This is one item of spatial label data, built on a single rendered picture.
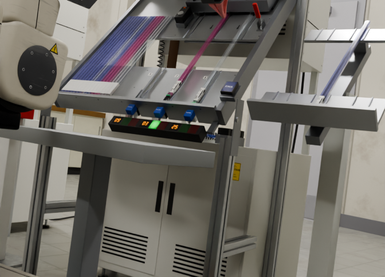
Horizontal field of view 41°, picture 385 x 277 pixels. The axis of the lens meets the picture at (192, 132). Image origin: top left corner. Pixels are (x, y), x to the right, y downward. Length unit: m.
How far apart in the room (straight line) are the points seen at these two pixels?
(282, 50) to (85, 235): 1.20
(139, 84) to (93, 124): 4.93
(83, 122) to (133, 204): 4.59
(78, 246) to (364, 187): 3.82
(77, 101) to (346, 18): 3.71
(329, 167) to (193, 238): 0.63
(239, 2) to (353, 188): 3.28
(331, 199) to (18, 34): 0.96
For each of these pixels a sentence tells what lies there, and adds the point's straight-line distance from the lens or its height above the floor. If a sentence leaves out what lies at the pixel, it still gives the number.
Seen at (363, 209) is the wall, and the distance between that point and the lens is 4.97.
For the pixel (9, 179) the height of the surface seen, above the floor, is 0.36.
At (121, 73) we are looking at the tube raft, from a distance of 1.88.
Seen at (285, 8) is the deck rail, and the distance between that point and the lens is 1.99.
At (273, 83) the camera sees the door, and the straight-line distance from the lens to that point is 5.45.
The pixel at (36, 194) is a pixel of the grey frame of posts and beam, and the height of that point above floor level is 0.35.
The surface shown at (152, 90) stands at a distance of 1.75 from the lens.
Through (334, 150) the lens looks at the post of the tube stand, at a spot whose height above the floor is 0.65.
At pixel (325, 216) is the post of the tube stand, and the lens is 1.57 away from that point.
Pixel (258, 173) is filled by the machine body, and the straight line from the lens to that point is 1.86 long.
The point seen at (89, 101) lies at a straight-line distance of 1.84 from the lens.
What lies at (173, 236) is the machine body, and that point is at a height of 0.25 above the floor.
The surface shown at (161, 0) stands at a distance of 2.30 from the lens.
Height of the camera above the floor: 0.62
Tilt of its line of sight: 1 degrees up
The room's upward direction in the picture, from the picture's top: 7 degrees clockwise
